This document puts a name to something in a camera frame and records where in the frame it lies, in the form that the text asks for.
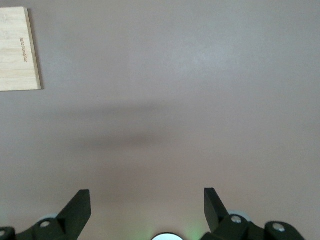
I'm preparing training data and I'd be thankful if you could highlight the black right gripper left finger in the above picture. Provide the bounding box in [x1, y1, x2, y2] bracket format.
[0, 189, 92, 240]

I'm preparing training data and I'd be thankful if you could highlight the bamboo cutting board metal handle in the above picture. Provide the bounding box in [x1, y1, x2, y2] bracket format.
[0, 6, 42, 92]

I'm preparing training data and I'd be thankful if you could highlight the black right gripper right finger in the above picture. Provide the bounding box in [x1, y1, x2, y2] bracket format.
[199, 187, 307, 240]

